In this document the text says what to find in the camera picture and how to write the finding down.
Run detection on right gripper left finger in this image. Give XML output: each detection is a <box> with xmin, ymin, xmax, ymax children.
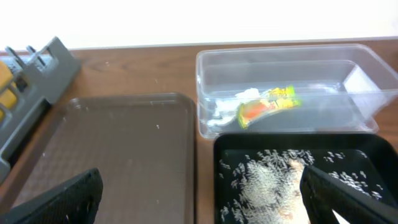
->
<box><xmin>1</xmin><ymin>168</ymin><xmax>103</xmax><ymax>224</ymax></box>

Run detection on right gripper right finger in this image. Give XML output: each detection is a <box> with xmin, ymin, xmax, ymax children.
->
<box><xmin>300</xmin><ymin>166</ymin><xmax>397</xmax><ymax>224</ymax></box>

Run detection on dark brown serving tray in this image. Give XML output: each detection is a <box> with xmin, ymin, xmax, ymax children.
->
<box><xmin>14</xmin><ymin>93</ymin><xmax>195</xmax><ymax>223</ymax></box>

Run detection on rice and nut shells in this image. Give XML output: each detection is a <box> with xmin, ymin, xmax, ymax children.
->
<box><xmin>215</xmin><ymin>149</ymin><xmax>391</xmax><ymax>223</ymax></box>

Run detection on clear plastic bin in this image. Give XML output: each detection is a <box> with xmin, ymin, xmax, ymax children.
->
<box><xmin>196</xmin><ymin>44</ymin><xmax>397</xmax><ymax>139</ymax></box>

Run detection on grey dishwasher rack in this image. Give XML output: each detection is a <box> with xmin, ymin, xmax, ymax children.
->
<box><xmin>1</xmin><ymin>37</ymin><xmax>81</xmax><ymax>182</ymax></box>

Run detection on green snack wrapper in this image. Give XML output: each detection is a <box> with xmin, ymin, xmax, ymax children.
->
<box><xmin>236</xmin><ymin>85</ymin><xmax>302</xmax><ymax>129</ymax></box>

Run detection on black waste tray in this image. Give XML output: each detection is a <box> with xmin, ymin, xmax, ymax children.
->
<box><xmin>213</xmin><ymin>133</ymin><xmax>397</xmax><ymax>223</ymax></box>

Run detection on white tissue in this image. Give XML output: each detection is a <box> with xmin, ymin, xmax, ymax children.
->
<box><xmin>206</xmin><ymin>88</ymin><xmax>261</xmax><ymax>127</ymax></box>

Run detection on yellow plate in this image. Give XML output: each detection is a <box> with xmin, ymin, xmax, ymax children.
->
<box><xmin>0</xmin><ymin>62</ymin><xmax>17</xmax><ymax>109</ymax></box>

